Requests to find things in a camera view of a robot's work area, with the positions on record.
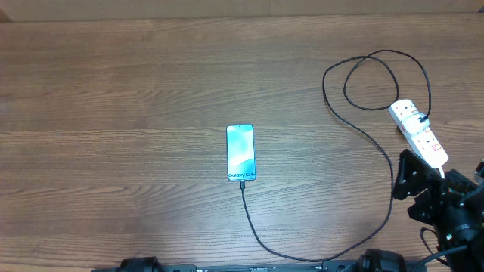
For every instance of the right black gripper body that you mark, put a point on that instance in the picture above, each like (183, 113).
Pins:
(432, 207)

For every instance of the Samsung Galaxy smartphone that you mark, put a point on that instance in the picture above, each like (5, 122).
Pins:
(241, 157)

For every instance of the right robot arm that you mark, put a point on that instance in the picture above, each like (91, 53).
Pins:
(462, 248)

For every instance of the white charger plug adapter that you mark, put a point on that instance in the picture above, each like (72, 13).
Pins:
(415, 123)

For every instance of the white power strip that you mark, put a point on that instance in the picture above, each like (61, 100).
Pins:
(425, 144)

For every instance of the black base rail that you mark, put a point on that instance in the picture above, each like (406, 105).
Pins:
(330, 266)

